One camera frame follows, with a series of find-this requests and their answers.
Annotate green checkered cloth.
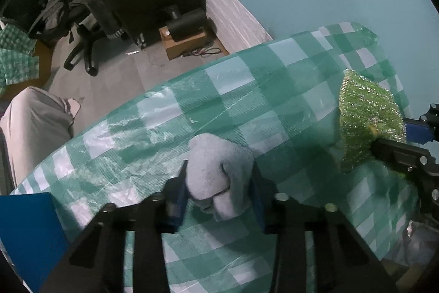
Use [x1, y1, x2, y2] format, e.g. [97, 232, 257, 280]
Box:
[0, 23, 42, 96]

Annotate black office chair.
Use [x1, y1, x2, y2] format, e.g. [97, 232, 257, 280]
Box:
[2, 0, 121, 77]

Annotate black cylinder speaker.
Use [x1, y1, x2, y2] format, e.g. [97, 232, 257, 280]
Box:
[170, 7, 209, 40]

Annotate light grey sock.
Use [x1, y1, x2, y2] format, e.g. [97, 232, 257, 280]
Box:
[187, 133, 256, 224]

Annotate tangled cables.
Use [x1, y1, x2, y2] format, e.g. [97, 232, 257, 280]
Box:
[183, 46, 222, 58]

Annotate dark grey jacket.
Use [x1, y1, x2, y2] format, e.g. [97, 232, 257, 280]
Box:
[29, 0, 119, 40]

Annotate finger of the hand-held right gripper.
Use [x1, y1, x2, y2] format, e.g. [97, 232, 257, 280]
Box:
[372, 138, 439, 214]
[403, 104, 439, 144]

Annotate green checkered tablecloth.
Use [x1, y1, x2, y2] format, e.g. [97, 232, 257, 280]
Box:
[10, 22, 421, 293]

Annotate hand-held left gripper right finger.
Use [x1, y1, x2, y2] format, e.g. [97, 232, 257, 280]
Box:
[249, 163, 400, 293]

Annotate blue cardboard box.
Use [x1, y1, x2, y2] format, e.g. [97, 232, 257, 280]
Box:
[0, 192, 71, 293]

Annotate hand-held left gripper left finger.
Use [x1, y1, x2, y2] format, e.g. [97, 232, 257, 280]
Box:
[39, 159, 191, 293]

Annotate green glitter scrub sponge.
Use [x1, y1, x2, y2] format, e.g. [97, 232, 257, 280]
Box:
[338, 69, 407, 174]

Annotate clear plastic bag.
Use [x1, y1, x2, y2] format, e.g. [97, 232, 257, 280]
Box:
[387, 220, 439, 277]

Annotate small brown cardboard box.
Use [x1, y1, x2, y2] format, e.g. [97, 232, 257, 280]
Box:
[158, 26, 219, 60]

